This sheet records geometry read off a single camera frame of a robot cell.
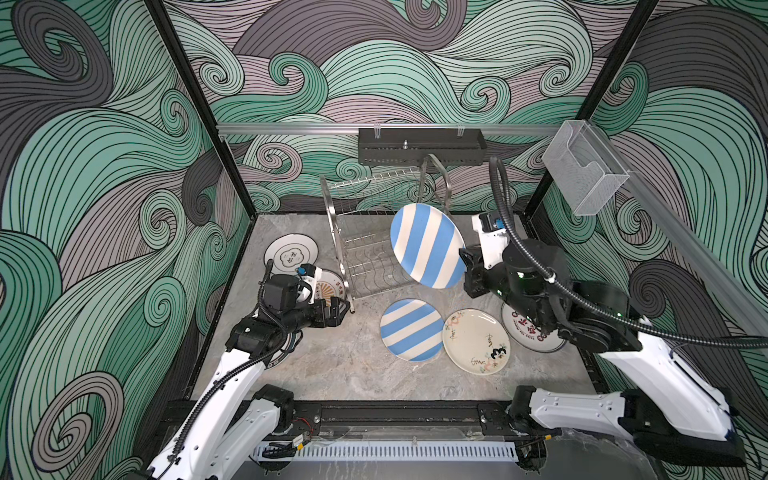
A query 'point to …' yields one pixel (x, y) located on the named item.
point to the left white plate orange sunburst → (331, 285)
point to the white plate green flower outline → (289, 252)
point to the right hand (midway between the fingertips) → (463, 253)
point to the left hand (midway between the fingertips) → (336, 302)
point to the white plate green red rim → (290, 344)
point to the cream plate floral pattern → (476, 341)
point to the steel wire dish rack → (361, 211)
